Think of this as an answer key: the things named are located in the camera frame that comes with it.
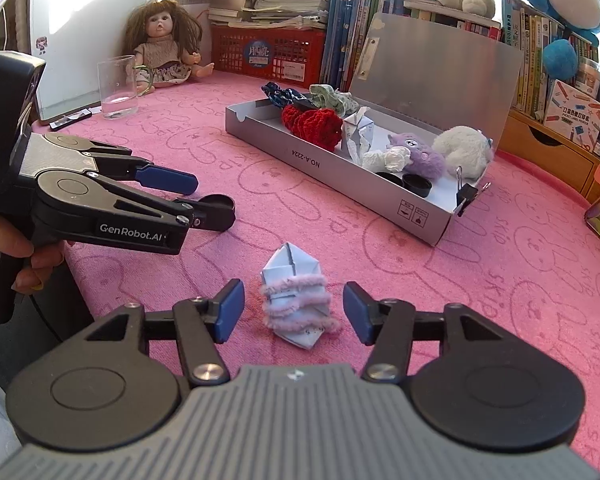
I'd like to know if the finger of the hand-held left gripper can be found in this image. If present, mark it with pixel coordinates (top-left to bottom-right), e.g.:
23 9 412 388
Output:
87 172 208 234
44 131 200 197

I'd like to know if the clear glass cup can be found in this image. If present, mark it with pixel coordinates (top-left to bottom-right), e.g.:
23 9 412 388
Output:
97 55 141 120

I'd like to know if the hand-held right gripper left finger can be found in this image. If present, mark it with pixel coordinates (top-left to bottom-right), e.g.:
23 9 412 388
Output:
85 278 246 387

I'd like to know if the white printed pen box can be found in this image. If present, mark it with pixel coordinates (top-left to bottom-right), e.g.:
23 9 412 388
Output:
544 79 600 154

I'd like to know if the red plastic basket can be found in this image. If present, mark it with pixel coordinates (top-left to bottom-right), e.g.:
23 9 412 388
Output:
210 25 327 86

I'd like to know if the pink rabbit print table mat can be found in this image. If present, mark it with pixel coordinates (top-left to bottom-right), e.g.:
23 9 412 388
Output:
30 67 600 480

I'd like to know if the white board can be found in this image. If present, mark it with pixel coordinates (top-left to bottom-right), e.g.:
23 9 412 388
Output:
27 0 159 122

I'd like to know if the grey flat lying book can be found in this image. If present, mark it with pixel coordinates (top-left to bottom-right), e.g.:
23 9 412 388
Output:
402 0 504 29

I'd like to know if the silver box with hinged lid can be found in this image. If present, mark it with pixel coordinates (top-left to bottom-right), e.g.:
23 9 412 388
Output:
225 12 525 248

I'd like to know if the purple plush toy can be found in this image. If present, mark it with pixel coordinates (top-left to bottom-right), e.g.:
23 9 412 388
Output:
382 132 447 181

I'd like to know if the dark blue patterned cloth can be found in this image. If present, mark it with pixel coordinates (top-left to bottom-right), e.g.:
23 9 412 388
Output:
261 81 311 109

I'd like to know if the small white crumpled cloth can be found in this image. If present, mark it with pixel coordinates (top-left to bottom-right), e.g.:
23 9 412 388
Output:
362 146 413 174

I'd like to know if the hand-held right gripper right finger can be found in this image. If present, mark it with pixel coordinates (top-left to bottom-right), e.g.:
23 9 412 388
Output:
342 281 518 384

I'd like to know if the paper boat with pink chenille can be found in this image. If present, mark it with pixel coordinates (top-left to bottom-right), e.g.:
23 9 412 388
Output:
260 242 342 351

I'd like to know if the black binder clip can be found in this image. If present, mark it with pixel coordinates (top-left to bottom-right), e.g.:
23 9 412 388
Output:
455 165 492 219

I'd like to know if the wooden drawer organiser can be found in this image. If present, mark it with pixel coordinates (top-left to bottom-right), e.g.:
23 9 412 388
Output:
500 110 600 206

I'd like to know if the white folded paper figure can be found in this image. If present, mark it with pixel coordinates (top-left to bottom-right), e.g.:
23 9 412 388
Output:
342 106 381 166

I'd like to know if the row of tall upright books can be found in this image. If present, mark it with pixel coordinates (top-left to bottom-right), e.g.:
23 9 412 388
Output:
325 0 524 92

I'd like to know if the red crocheted piece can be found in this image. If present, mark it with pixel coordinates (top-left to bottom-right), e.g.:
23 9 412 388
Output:
281 102 343 151

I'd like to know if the white fluffy plush ball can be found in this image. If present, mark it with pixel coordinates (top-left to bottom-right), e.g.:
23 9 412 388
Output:
432 126 495 181

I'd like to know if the brown haired baby doll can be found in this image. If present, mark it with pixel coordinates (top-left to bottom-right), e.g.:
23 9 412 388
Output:
125 0 216 97

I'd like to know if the green checkered doll dress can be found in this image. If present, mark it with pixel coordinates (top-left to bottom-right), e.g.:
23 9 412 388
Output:
309 84 360 116

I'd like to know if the person's left hand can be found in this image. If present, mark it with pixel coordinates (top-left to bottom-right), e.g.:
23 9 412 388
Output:
0 215 67 294

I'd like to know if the shelf of thin colourful books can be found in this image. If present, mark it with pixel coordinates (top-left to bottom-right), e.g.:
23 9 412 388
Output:
500 0 600 162

